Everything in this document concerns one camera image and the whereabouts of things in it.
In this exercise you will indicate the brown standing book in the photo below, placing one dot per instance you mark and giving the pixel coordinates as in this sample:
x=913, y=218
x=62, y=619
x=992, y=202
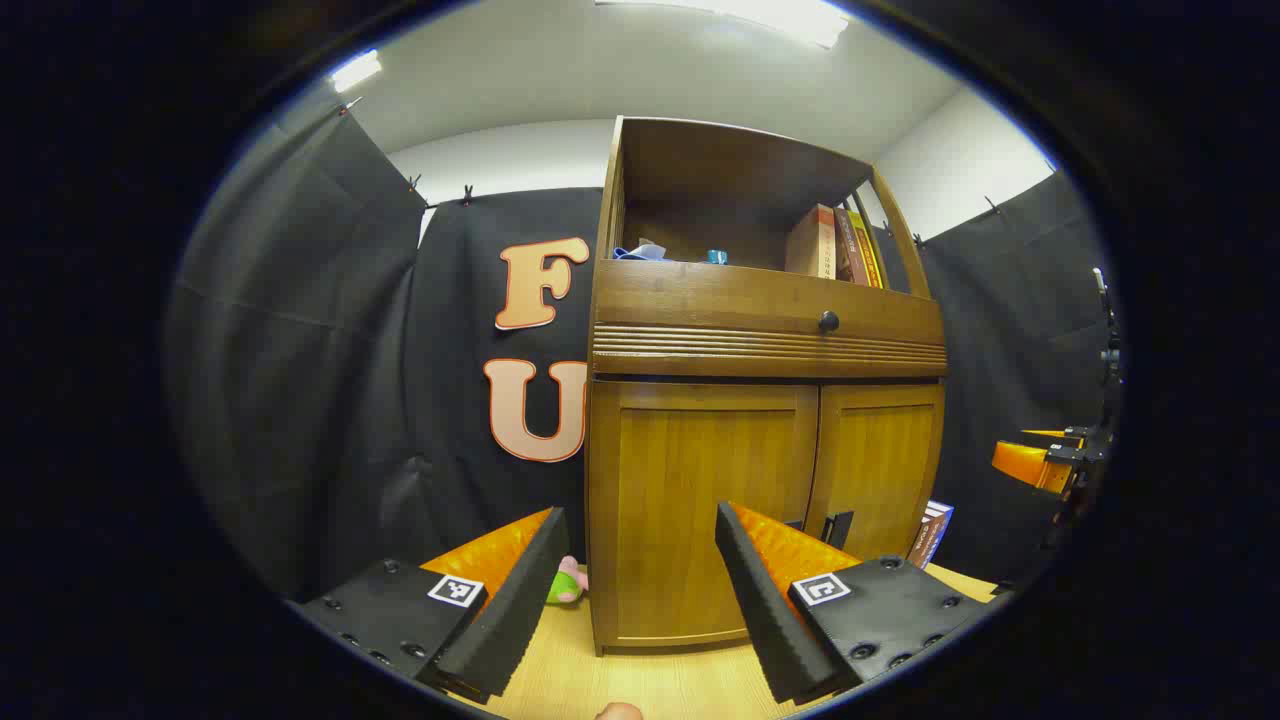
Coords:
x=922, y=550

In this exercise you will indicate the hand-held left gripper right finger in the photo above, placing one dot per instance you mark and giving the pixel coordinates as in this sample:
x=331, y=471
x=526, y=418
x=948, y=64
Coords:
x=765, y=620

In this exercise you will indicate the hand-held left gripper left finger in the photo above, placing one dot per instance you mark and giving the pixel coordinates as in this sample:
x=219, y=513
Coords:
x=510, y=620

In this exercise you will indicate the blue cloth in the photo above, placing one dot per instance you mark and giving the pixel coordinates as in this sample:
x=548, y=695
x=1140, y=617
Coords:
x=640, y=252

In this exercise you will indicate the yellow book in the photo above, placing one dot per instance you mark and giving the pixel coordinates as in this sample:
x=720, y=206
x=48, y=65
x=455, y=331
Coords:
x=868, y=255

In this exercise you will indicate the blue standing book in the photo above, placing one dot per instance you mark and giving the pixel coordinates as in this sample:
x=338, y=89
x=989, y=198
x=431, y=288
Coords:
x=942, y=520

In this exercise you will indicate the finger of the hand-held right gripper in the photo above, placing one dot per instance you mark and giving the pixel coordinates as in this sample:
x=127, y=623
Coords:
x=1030, y=465
x=1050, y=435

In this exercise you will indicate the ceiling light panel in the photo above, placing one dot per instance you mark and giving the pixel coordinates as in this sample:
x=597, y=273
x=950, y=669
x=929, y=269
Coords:
x=770, y=15
x=355, y=70

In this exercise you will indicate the wooden double-door shoe cabinet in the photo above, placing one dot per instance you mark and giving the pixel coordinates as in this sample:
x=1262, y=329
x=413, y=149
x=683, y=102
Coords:
x=760, y=300

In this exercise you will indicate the dark red book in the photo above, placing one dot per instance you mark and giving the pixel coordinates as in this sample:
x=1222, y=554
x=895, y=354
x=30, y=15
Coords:
x=846, y=250

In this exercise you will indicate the light brown book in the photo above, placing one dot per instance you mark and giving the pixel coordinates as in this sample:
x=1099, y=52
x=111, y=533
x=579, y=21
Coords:
x=810, y=245

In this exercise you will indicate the wooden shoe cabinet door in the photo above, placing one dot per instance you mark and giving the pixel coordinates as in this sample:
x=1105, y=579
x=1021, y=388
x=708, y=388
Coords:
x=680, y=480
x=880, y=460

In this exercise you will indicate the green and pink plush toy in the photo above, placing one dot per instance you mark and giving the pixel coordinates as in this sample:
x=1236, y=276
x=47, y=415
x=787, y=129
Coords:
x=566, y=585

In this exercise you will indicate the black drawer knob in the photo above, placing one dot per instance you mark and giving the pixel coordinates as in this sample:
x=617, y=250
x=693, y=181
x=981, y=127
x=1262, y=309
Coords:
x=829, y=322

